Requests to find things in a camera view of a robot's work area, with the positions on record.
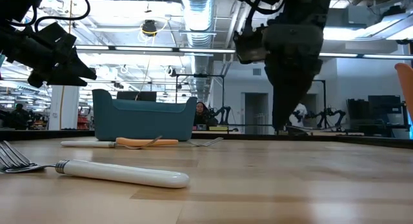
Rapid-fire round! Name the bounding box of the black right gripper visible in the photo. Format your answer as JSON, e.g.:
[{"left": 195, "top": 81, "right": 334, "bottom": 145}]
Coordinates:
[{"left": 261, "top": 20, "right": 325, "bottom": 132}]

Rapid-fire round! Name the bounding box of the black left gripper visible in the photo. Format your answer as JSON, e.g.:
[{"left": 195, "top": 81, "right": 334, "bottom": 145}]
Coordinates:
[{"left": 0, "top": 22, "right": 97, "bottom": 88}]

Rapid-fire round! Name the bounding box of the white-handled silver fork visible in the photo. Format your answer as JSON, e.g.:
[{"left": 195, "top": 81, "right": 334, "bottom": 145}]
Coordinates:
[
  {"left": 0, "top": 140, "right": 190, "bottom": 190},
  {"left": 60, "top": 135, "right": 163, "bottom": 150}
]

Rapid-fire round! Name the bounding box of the orange-handled silver fork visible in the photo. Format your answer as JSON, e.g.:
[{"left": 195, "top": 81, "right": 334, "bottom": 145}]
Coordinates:
[{"left": 115, "top": 136, "right": 224, "bottom": 148}]

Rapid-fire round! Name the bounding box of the person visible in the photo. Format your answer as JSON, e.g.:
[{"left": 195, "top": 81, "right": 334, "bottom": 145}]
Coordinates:
[
  {"left": 193, "top": 101, "right": 219, "bottom": 128},
  {"left": 288, "top": 103, "right": 309, "bottom": 128},
  {"left": 9, "top": 103, "right": 30, "bottom": 130}
]

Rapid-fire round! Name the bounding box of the white pillar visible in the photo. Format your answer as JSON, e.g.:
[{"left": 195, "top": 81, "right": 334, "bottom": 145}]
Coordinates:
[{"left": 48, "top": 85, "right": 81, "bottom": 131}]

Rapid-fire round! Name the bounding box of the black equipment shelf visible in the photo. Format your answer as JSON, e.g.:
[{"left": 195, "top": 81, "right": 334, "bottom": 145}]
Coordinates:
[{"left": 347, "top": 94, "right": 410, "bottom": 137}]

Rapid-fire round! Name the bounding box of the dark teal plastic bin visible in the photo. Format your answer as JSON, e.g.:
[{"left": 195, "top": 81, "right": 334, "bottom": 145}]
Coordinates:
[{"left": 92, "top": 88, "right": 197, "bottom": 142}]

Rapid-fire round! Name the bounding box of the long linear ceiling light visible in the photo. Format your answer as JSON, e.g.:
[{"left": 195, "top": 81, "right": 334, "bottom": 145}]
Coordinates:
[{"left": 76, "top": 45, "right": 413, "bottom": 60}]

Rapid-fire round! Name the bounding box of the orange plastic bin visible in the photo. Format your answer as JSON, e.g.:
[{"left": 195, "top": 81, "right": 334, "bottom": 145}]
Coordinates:
[{"left": 394, "top": 63, "right": 413, "bottom": 121}]

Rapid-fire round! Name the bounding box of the black background rig frame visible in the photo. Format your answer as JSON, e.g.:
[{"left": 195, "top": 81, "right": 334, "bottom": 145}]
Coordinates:
[
  {"left": 176, "top": 74, "right": 241, "bottom": 134},
  {"left": 306, "top": 79, "right": 348, "bottom": 134}
]

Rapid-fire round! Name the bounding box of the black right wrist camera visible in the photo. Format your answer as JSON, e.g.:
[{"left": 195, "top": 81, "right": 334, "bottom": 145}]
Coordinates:
[{"left": 232, "top": 26, "right": 269, "bottom": 65}]

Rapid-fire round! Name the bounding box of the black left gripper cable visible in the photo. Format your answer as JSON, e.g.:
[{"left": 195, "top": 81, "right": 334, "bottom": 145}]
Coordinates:
[{"left": 9, "top": 0, "right": 92, "bottom": 28}]

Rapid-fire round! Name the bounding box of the black aluminium rig frame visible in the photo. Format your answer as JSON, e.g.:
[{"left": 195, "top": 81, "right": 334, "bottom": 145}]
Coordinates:
[{"left": 0, "top": 129, "right": 413, "bottom": 150}]

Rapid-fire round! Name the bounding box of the black ceiling cable reel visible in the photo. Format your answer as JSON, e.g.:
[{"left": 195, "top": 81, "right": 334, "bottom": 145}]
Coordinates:
[{"left": 141, "top": 19, "right": 158, "bottom": 37}]

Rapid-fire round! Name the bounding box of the silver spiral ventilation duct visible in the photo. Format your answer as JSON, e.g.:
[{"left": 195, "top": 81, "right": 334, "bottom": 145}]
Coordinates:
[{"left": 179, "top": 0, "right": 216, "bottom": 104}]

